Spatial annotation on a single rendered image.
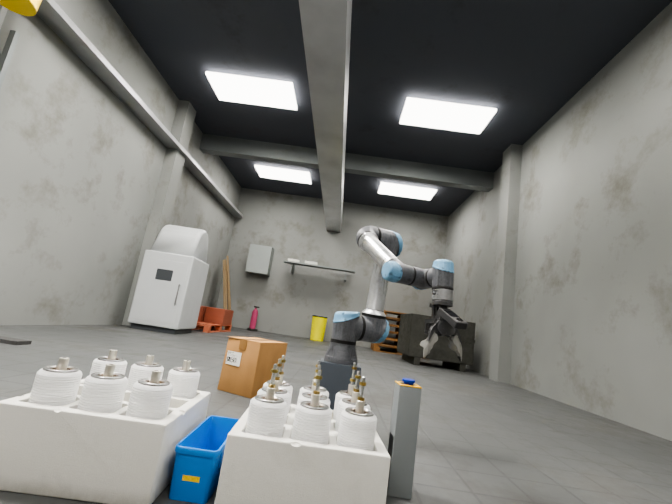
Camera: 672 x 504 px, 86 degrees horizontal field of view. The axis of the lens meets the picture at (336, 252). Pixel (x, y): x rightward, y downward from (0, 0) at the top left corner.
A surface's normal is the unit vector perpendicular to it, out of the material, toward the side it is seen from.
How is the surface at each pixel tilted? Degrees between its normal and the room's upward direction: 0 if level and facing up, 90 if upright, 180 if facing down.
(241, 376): 89
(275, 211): 90
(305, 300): 90
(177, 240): 71
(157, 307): 90
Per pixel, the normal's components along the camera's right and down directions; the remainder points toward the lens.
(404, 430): 0.05, -0.18
